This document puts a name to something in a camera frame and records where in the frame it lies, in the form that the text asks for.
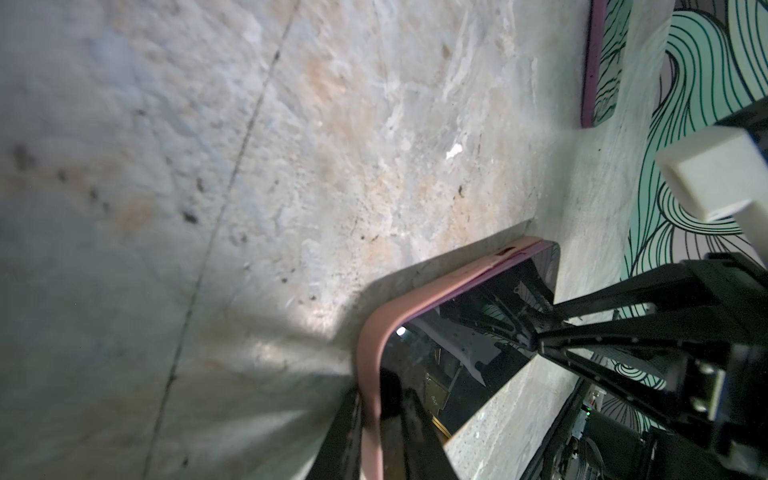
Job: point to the black phone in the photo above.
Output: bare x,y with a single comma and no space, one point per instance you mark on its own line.
460,350

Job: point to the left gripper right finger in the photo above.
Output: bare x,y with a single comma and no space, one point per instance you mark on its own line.
423,454

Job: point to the pink phone case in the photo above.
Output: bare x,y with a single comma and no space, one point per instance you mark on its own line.
607,35
376,458

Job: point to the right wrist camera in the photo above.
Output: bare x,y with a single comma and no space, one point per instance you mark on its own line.
720,172

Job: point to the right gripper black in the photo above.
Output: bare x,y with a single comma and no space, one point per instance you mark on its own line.
709,385

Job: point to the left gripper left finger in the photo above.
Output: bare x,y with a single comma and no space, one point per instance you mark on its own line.
339,456

